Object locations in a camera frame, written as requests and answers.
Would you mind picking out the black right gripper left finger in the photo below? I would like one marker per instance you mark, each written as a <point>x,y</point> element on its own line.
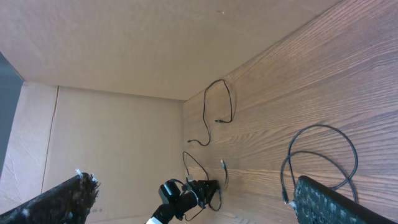
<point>69,202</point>

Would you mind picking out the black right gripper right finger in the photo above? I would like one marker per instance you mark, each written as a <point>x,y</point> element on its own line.
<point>317,204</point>

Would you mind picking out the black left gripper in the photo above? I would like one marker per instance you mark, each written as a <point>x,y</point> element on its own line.
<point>204,190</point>

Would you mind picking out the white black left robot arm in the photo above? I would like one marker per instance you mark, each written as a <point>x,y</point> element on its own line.
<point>178,198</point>

